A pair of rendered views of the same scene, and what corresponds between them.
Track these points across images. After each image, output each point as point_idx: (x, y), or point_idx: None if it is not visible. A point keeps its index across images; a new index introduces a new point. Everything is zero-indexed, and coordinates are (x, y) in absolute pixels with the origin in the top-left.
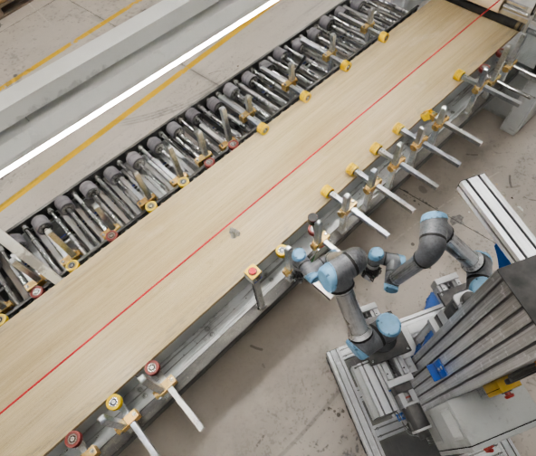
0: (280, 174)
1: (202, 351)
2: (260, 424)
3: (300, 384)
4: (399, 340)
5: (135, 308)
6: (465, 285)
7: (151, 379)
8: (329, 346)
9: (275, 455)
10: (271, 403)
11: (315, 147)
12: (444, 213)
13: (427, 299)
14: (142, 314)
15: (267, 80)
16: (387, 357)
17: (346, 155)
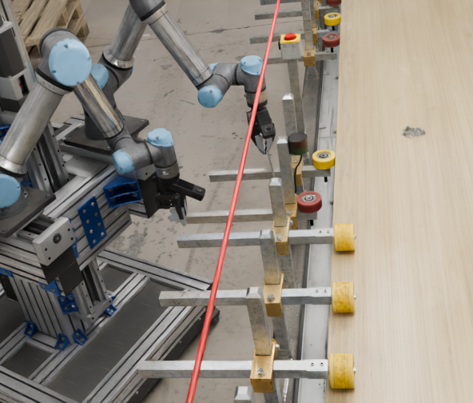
0: (467, 224)
1: (327, 120)
2: (244, 229)
3: (232, 280)
4: (82, 137)
5: (411, 43)
6: (16, 221)
7: (308, 12)
8: (229, 335)
9: (205, 224)
10: (248, 247)
11: None
12: (55, 50)
13: (76, 253)
14: (397, 45)
15: None
16: None
17: (395, 334)
